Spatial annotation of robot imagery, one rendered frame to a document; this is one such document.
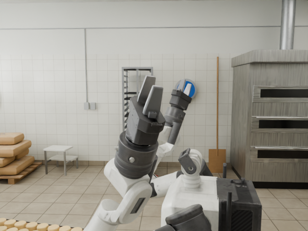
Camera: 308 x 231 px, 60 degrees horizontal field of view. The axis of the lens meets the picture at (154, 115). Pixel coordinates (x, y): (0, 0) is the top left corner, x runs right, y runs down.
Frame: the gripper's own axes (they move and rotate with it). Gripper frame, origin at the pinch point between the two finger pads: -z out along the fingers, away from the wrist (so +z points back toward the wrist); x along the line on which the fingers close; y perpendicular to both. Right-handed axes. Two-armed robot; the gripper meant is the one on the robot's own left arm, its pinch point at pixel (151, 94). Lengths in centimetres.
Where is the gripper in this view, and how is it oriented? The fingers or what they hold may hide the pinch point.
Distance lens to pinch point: 53.8
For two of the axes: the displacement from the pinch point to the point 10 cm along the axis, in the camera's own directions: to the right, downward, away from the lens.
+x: -2.6, -4.9, 8.3
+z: -2.4, 8.7, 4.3
